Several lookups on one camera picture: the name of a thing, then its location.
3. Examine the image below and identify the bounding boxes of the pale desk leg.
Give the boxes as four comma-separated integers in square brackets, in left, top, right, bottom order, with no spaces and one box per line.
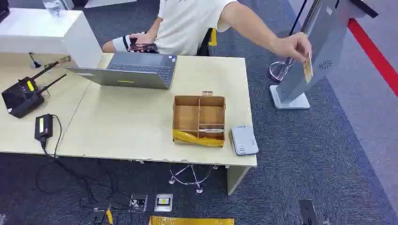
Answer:
[226,165,251,196]

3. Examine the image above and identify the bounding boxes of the black power adapter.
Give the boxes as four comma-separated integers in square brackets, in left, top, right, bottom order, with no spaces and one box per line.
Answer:
[34,113,54,147]

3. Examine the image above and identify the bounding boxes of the card in wooden box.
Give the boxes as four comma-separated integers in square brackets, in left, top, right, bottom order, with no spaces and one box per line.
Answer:
[199,127,225,134]

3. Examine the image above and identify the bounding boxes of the small black stub antenna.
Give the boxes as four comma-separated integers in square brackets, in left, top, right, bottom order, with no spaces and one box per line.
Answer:
[28,52,42,69]

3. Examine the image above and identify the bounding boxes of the grey laptop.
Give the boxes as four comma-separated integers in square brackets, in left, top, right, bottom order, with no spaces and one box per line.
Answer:
[64,51,178,90]

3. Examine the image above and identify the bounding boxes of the tan card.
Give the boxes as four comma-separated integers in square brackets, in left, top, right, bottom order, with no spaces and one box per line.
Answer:
[303,52,314,85]

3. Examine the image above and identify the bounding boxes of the chrome chair base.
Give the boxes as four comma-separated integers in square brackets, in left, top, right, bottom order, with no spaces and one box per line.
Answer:
[268,57,295,83]
[168,164,220,195]

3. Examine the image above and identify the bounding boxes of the dark smartphone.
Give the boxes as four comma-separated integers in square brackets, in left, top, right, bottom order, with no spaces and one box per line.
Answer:
[129,37,160,54]

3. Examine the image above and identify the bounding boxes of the white cabinet box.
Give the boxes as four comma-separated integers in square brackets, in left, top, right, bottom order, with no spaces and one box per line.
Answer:
[0,7,104,69]

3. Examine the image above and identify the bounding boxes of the person's right hand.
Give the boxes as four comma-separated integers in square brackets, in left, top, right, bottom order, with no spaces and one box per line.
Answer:
[128,32,156,50]

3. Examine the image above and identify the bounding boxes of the black power cable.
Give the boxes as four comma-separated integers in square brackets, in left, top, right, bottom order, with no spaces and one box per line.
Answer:
[35,114,119,206]

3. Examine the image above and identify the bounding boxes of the silver floor socket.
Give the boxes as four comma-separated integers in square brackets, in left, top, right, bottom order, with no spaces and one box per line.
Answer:
[154,194,174,213]

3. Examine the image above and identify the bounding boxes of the white board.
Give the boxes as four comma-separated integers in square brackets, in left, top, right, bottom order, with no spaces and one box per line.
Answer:
[84,0,138,9]

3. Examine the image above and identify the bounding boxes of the person's left hand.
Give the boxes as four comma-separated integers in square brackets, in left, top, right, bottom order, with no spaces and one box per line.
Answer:
[273,32,313,65]

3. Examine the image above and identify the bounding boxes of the grey kiosk stand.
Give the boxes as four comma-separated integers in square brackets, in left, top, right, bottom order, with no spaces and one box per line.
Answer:
[269,0,379,111]

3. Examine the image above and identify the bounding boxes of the clear water bottle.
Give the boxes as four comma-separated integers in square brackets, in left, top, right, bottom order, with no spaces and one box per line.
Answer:
[42,0,66,17]

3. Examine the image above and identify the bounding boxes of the black router with antennas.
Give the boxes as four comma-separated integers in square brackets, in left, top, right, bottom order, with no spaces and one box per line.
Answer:
[0,60,68,119]

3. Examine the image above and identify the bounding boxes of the chair with yellow frame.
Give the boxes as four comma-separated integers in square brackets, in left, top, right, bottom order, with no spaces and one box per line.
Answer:
[196,28,218,57]

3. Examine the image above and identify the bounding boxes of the person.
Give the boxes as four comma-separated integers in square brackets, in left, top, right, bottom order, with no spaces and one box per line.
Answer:
[102,0,313,65]

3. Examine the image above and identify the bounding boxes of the wooden card box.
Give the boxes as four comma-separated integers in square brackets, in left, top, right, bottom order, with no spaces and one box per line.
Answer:
[172,95,227,148]

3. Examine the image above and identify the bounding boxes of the yellow package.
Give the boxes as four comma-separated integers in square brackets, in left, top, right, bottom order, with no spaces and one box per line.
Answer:
[148,216,235,225]

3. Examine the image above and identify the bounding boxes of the red floor tape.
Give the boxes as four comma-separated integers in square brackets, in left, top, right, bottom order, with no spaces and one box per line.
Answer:
[347,18,398,98]

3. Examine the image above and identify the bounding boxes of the open floor socket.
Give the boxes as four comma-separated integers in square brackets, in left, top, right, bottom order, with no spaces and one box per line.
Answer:
[129,194,149,213]

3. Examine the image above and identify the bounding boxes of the grey card reader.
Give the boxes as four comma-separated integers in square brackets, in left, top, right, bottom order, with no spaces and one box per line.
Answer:
[229,125,260,157]

